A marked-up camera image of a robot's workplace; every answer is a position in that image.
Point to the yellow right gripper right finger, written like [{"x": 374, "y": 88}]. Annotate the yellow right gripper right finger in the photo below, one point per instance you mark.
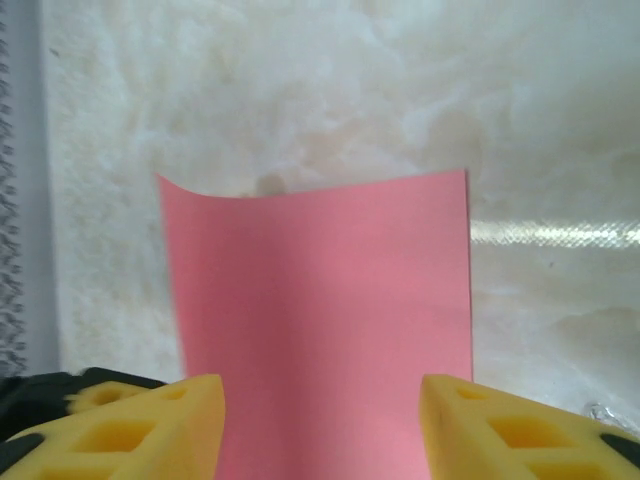
[{"x": 465, "y": 430}]

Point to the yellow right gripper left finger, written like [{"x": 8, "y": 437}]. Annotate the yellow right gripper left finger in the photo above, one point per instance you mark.
[{"x": 165, "y": 440}]

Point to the pink square paper sheet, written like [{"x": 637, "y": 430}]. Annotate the pink square paper sheet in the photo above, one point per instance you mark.
[{"x": 320, "y": 300}]

